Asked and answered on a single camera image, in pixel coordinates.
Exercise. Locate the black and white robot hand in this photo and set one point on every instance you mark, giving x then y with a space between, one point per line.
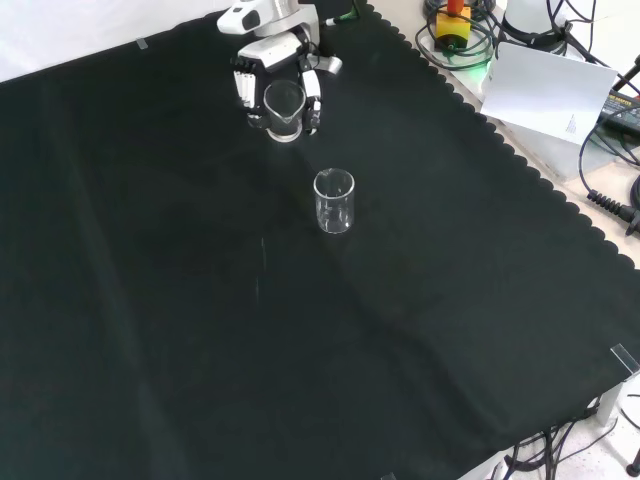
272 50

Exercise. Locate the clear glass beaker with scale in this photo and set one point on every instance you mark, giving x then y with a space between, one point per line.
284 120

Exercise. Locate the clear tape strip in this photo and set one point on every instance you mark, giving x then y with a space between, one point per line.
142 44
625 358

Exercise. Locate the yellow stop button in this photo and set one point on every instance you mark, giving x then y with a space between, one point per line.
452 30

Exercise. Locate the white cylinder with black band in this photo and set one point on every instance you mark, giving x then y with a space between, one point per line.
530 20

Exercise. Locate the black bench cloth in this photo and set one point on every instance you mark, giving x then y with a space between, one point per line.
200 300

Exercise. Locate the pale board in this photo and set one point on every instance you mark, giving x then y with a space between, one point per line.
545 90

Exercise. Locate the black power adapter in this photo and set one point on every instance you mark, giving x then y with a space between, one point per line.
622 107

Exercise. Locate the black tripod leg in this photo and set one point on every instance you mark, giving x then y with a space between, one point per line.
627 77

